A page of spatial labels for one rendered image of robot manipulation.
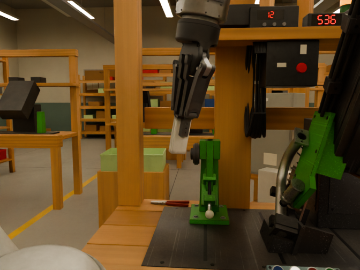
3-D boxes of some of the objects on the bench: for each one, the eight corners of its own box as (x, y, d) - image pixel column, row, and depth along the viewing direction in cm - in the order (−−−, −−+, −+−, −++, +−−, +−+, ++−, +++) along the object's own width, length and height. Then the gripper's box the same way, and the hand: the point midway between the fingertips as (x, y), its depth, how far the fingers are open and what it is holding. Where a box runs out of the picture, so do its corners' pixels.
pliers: (189, 203, 125) (189, 200, 125) (188, 207, 120) (188, 204, 120) (152, 201, 127) (152, 199, 127) (149, 205, 122) (149, 202, 121)
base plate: (644, 297, 65) (645, 288, 65) (141, 272, 74) (141, 264, 74) (472, 220, 106) (473, 215, 106) (164, 211, 116) (164, 205, 115)
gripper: (166, 19, 56) (147, 142, 61) (197, 12, 45) (171, 164, 50) (201, 28, 59) (181, 143, 64) (239, 23, 48) (210, 165, 53)
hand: (180, 135), depth 56 cm, fingers closed
